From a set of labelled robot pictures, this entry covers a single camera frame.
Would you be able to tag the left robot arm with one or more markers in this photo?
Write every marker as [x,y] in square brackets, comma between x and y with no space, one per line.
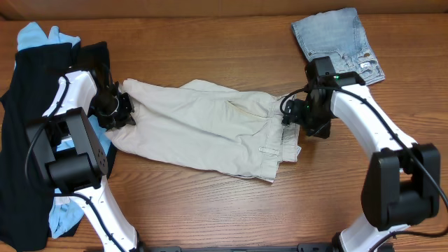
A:
[70,159]

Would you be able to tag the light blue shirt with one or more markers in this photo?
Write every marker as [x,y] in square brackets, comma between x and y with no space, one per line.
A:
[65,215]

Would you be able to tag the beige khaki shorts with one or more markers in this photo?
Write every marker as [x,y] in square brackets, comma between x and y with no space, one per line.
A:
[202,125]

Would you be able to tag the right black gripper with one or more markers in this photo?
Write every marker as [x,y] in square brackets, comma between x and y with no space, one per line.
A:
[295,115]

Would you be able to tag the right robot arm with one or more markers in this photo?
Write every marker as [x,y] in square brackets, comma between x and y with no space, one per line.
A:
[402,184]

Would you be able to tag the black garment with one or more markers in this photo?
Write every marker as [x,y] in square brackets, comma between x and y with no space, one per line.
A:
[24,213]

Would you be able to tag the folded light blue jeans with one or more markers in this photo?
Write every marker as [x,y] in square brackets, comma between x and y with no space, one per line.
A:
[339,35]

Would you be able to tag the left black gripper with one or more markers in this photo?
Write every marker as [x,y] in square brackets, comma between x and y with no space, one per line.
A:
[125,106]

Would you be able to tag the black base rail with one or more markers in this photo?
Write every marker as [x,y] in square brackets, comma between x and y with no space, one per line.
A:
[238,248]

